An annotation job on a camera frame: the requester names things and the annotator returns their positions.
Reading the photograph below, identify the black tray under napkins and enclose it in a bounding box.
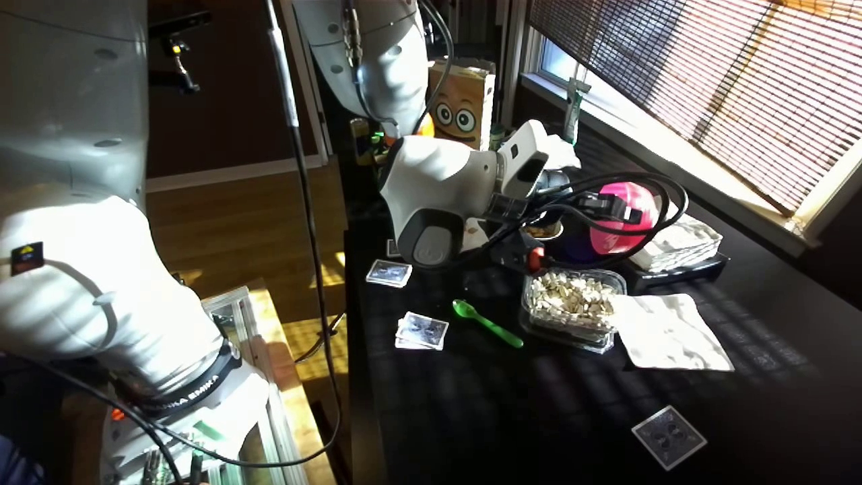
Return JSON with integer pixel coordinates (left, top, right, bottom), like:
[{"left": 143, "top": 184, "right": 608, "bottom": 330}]
[{"left": 626, "top": 254, "right": 727, "bottom": 293}]

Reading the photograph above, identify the green plastic spoon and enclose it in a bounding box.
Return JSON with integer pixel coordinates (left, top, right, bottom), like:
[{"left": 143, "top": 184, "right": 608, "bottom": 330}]
[{"left": 452, "top": 300, "right": 526, "bottom": 348}]

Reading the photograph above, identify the blue playing card deck right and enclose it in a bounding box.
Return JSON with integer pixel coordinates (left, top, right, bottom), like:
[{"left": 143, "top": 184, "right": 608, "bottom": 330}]
[{"left": 367, "top": 260, "right": 411, "bottom": 288}]

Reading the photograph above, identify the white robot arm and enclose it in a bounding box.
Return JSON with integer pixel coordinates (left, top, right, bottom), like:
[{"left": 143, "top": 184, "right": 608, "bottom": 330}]
[{"left": 0, "top": 0, "right": 576, "bottom": 408}]

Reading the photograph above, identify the pink plastic bowl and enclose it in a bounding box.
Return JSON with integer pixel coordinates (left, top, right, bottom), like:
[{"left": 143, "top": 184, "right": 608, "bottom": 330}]
[{"left": 589, "top": 181, "right": 659, "bottom": 256}]

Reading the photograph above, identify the blue playing card deck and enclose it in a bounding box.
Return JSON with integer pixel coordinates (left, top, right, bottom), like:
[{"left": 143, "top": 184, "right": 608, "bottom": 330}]
[
  {"left": 394, "top": 313, "right": 451, "bottom": 351},
  {"left": 367, "top": 260, "right": 411, "bottom": 288}
]

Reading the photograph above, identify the flat white napkin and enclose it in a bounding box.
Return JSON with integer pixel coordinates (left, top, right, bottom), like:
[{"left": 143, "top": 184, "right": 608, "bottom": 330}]
[{"left": 612, "top": 293, "right": 733, "bottom": 373}]

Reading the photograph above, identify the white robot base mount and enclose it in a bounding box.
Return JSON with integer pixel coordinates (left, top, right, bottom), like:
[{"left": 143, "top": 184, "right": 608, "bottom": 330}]
[{"left": 99, "top": 288, "right": 328, "bottom": 485}]

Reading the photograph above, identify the orange smiley face box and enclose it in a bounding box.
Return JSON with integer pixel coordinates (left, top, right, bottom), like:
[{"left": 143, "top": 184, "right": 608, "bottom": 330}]
[{"left": 429, "top": 59, "right": 496, "bottom": 152}]

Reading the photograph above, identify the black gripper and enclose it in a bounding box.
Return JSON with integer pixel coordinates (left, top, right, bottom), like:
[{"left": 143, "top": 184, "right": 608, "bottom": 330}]
[{"left": 533, "top": 188, "right": 640, "bottom": 238}]

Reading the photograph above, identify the blue playing card deck middle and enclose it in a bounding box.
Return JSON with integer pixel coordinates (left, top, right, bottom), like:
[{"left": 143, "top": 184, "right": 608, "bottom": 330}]
[{"left": 394, "top": 313, "right": 451, "bottom": 351}]

